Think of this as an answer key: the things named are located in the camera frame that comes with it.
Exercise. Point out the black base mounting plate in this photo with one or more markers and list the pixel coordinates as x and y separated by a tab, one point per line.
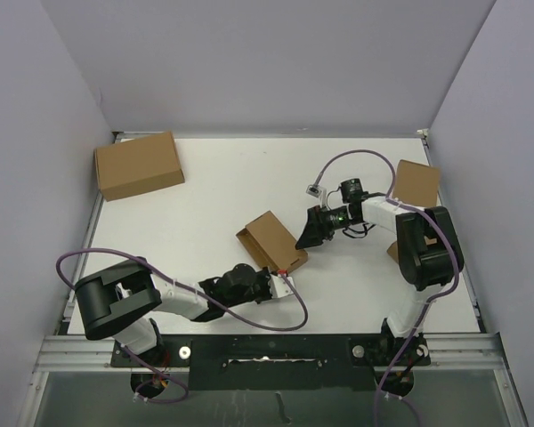
291	362

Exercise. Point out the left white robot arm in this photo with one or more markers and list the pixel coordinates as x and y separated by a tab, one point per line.
115	302

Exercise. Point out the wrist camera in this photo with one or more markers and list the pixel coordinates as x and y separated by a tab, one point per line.
315	190
281	285

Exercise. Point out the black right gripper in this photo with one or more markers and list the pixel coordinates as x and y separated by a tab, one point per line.
314	233

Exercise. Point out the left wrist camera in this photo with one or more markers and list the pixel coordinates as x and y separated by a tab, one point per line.
281	285

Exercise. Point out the cardboard box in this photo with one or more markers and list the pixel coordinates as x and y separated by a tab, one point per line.
271	245
139	166
417	184
393	248

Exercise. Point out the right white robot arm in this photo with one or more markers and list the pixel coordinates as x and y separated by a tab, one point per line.
428	252

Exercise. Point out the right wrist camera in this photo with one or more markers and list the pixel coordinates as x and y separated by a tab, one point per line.
315	190

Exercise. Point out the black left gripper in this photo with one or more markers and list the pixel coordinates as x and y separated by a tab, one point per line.
264	274

